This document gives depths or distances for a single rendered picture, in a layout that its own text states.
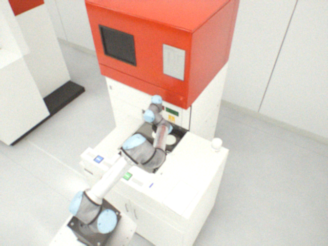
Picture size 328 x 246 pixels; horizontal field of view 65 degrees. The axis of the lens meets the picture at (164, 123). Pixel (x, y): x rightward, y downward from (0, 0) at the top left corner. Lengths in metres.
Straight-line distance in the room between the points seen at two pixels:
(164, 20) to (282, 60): 1.84
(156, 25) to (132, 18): 0.18
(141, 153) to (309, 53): 2.19
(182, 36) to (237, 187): 1.89
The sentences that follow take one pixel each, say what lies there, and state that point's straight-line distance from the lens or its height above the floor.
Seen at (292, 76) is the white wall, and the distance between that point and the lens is 3.22.
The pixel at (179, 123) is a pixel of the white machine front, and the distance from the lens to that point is 2.03.
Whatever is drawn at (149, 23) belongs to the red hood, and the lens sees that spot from 1.62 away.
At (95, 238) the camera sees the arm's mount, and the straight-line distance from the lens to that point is 1.70.
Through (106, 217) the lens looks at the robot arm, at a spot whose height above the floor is 1.16.
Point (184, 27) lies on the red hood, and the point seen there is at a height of 1.82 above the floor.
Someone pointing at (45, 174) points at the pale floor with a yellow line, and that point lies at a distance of 3.24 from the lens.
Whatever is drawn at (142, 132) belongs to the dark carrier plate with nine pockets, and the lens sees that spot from 2.12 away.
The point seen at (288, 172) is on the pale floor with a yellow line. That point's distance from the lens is 3.24.
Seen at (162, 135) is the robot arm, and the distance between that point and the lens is 1.61.
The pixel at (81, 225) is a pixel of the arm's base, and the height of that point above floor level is 1.02.
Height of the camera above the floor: 2.48
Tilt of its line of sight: 46 degrees down
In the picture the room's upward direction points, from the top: 1 degrees counter-clockwise
